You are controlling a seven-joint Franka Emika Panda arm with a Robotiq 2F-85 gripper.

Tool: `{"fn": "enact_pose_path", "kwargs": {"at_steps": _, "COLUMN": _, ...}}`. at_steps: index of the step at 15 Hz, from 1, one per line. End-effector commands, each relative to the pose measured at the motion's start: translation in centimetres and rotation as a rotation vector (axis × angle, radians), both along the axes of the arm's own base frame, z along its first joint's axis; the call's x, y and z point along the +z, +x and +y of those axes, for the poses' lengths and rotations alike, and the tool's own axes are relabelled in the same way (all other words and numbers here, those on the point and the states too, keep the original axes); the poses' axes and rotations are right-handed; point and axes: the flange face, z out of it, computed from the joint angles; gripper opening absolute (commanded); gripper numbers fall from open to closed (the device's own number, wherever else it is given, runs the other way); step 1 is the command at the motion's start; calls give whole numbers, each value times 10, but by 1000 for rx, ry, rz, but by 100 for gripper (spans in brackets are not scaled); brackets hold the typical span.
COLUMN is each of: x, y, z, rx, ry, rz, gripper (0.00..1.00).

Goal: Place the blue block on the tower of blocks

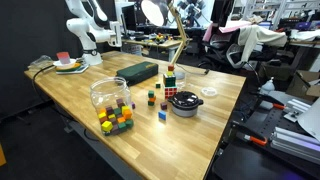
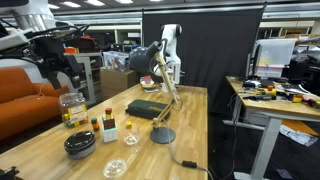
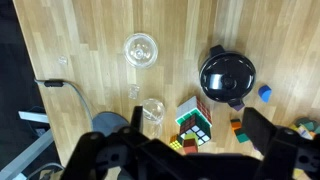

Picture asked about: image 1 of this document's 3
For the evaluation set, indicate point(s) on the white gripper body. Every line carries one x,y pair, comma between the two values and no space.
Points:
115,37

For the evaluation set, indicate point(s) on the blue block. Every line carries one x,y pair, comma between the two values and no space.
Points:
162,115

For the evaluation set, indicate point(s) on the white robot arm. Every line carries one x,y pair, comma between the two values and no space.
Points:
92,26

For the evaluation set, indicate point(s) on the clear plastic jar of blocks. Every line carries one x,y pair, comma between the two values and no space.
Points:
111,99

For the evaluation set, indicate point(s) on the red block on cubes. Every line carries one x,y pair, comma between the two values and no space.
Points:
170,67

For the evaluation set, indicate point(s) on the green top tower block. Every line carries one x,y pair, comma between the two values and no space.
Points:
151,94

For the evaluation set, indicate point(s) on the green tower block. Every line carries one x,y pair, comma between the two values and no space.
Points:
151,94
151,103

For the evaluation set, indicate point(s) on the purple block beside jar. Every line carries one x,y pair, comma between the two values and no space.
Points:
133,105

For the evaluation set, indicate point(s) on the orange tower block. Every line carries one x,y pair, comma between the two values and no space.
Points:
153,99

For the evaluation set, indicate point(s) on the green bottom tower block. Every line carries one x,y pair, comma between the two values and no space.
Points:
151,103

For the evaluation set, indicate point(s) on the dark green case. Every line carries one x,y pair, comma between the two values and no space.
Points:
139,72

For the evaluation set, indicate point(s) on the white lamp shade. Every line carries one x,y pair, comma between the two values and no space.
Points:
153,12

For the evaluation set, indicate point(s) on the stack of plates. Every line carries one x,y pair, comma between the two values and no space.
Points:
74,67

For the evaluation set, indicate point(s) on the red pink cup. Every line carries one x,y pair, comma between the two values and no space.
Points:
63,57

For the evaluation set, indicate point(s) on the background wooden desk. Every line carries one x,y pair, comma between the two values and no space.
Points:
175,47

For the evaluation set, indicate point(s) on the white large rubiks cube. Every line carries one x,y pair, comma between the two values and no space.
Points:
170,91

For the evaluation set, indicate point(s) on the clear glass cup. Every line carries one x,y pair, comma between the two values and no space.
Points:
180,79

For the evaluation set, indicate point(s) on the black lidded pot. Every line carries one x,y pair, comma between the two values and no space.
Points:
185,103

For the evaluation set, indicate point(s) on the clear plastic lid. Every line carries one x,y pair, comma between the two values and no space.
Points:
209,91

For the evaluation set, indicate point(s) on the black office chair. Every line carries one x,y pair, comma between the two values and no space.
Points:
225,51

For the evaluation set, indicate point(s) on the white cloth on chair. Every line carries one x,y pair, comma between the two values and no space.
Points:
251,35

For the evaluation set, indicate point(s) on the white spray bottle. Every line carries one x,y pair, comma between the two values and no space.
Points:
267,87

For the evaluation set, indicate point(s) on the cardboard box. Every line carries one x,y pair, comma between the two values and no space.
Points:
305,85

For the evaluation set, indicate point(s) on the aluminium extrusion bars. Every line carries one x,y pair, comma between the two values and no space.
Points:
302,146

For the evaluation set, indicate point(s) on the orange handled tool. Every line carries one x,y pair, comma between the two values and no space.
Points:
257,139

